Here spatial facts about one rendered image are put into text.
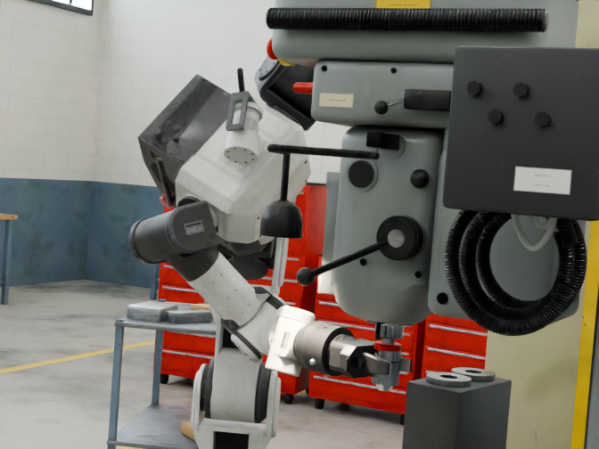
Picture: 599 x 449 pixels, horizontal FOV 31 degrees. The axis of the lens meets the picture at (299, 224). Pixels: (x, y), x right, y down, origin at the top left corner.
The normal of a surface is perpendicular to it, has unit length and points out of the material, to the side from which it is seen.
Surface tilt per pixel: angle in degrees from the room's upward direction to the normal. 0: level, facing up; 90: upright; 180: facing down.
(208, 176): 59
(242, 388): 82
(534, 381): 90
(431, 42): 90
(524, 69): 90
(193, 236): 74
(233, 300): 95
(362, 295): 118
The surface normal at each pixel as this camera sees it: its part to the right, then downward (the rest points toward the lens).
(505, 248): -0.44, 0.01
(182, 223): 0.67, -0.19
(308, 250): 0.93, 0.09
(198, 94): -0.02, -0.47
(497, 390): 0.78, 0.09
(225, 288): 0.39, 0.16
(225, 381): -0.06, -0.10
